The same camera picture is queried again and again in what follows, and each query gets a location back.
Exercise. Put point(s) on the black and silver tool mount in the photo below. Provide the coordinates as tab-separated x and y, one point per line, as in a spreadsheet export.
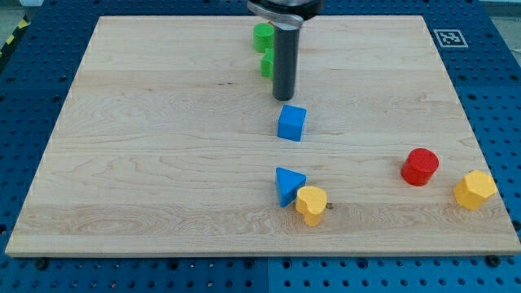
292	13

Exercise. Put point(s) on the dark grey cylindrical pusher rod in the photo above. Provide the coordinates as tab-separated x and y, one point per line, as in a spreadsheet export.
286	43

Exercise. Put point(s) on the blue cube block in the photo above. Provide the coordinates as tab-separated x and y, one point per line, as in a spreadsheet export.
291	122

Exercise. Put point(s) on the green star block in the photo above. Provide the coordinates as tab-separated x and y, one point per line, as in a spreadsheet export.
267	64

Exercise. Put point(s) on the green cylinder block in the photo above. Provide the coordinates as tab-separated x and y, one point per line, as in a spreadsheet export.
263	37

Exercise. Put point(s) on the blue triangle block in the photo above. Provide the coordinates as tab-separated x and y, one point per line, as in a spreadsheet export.
287	183

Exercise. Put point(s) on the white fiducial marker tag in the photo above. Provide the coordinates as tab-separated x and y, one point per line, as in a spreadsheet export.
450	38

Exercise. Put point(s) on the wooden board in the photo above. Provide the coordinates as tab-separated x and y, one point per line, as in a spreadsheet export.
166	145

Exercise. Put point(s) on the yellow heart block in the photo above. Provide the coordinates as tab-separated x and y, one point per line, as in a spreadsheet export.
311	203

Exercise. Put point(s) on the red cylinder block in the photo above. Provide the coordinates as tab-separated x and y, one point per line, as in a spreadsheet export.
419	167

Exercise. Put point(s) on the yellow hexagon block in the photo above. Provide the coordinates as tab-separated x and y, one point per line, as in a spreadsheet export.
474	190

